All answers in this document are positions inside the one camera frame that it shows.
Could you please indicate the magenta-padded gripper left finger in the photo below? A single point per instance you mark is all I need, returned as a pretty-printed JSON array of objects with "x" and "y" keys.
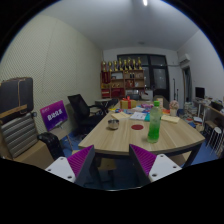
[{"x": 61, "y": 166}]

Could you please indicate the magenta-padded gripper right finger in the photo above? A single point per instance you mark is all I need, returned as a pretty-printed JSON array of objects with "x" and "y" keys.
[{"x": 161, "y": 166}]

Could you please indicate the flat round red coaster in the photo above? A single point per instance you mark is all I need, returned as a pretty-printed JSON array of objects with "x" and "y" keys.
[{"x": 137, "y": 127}]

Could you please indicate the cluttered side desk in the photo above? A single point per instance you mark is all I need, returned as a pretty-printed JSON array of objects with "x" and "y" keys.
[{"x": 210, "y": 111}]

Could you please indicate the small black suitcase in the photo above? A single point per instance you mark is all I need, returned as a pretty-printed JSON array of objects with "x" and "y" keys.
[{"x": 51, "y": 145}]

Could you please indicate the white wall air conditioner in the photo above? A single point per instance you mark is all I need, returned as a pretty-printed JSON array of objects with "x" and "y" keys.
[{"x": 184, "y": 59}]

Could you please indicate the black office chair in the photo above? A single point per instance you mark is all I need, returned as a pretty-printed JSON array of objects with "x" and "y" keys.
[{"x": 80, "y": 108}]

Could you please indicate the small white side table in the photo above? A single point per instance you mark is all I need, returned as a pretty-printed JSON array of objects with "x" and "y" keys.
[{"x": 102, "y": 101}]

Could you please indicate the black framed glass door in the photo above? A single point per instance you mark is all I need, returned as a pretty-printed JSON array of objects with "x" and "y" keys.
[{"x": 159, "y": 76}]

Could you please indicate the pink box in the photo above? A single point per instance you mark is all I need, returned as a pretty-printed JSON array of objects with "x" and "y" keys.
[{"x": 146, "y": 105}]

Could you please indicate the wooden shelf unit with trophies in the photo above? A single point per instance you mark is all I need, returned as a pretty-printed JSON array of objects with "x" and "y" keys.
[{"x": 123, "y": 80}]

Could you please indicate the black computer monitor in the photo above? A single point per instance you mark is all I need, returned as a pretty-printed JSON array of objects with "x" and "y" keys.
[{"x": 200, "y": 92}]

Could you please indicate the ceiling light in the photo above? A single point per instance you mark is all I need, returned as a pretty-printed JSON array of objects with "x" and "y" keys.
[{"x": 145, "y": 2}]

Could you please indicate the purple sign board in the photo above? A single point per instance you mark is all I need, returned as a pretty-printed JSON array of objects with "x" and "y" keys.
[{"x": 53, "y": 115}]

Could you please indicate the pink flowers in white pot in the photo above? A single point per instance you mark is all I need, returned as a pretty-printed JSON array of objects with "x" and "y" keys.
[{"x": 173, "y": 107}]

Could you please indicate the green drink bottle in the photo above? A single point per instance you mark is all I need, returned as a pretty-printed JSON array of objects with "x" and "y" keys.
[{"x": 154, "y": 128}]

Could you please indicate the grey ribbed suitcase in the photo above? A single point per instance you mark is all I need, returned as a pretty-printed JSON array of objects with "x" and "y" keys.
[{"x": 20, "y": 135}]

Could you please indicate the yellow gift box red ribbon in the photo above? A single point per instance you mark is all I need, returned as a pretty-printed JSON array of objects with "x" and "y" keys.
[{"x": 128, "y": 103}]

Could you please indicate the white stool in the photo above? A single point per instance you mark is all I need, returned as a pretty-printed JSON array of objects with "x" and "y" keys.
[{"x": 215, "y": 131}]

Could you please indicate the orange book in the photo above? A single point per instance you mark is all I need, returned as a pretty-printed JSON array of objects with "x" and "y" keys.
[{"x": 166, "y": 111}]

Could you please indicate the dark suitcase with brown trim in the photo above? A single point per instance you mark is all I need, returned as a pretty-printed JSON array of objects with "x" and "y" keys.
[{"x": 15, "y": 95}]

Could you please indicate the white paper booklet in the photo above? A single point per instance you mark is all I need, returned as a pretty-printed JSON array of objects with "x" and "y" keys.
[{"x": 138, "y": 116}]

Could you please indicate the upright orange box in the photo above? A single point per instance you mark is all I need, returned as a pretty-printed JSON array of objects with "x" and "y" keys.
[{"x": 159, "y": 102}]

